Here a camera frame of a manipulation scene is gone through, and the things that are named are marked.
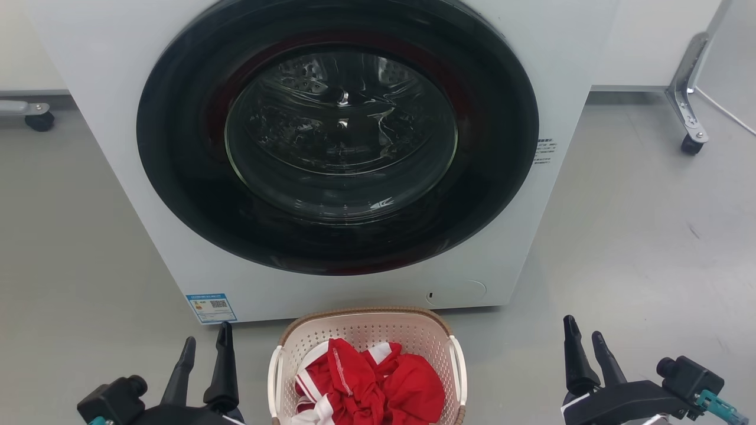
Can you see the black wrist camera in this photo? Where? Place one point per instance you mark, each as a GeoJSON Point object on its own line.
{"type": "Point", "coordinates": [691, 378]}
{"type": "Point", "coordinates": [112, 401]}

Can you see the blue energy label sticker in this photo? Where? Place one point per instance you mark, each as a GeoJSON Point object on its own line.
{"type": "Point", "coordinates": [211, 307]}

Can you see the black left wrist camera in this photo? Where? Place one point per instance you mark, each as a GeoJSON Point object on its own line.
{"type": "Point", "coordinates": [112, 401]}

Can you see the red and white garment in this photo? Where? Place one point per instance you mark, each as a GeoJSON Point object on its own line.
{"type": "Point", "coordinates": [407, 389]}

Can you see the beige perforated laundry basket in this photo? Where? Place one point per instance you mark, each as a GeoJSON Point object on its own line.
{"type": "Point", "coordinates": [366, 327]}

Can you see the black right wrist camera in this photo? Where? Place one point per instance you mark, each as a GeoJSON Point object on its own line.
{"type": "Point", "coordinates": [691, 378]}

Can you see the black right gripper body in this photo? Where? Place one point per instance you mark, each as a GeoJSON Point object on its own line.
{"type": "Point", "coordinates": [626, 404]}

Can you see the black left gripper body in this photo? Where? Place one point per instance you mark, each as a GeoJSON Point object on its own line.
{"type": "Point", "coordinates": [189, 416]}

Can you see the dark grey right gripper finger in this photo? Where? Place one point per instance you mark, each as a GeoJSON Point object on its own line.
{"type": "Point", "coordinates": [577, 363]}
{"type": "Point", "coordinates": [608, 363]}

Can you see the black round washer door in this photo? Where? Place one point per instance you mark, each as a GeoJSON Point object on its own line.
{"type": "Point", "coordinates": [177, 177]}

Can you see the white front-load washing machine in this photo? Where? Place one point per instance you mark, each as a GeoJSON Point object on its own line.
{"type": "Point", "coordinates": [106, 118]}

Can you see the small text label sticker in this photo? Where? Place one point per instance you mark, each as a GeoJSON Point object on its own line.
{"type": "Point", "coordinates": [544, 151]}

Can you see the black caster wheel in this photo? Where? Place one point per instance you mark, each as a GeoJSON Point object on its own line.
{"type": "Point", "coordinates": [692, 145]}
{"type": "Point", "coordinates": [39, 121]}

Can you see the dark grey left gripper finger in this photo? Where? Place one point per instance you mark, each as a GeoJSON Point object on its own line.
{"type": "Point", "coordinates": [223, 372]}
{"type": "Point", "coordinates": [179, 375]}

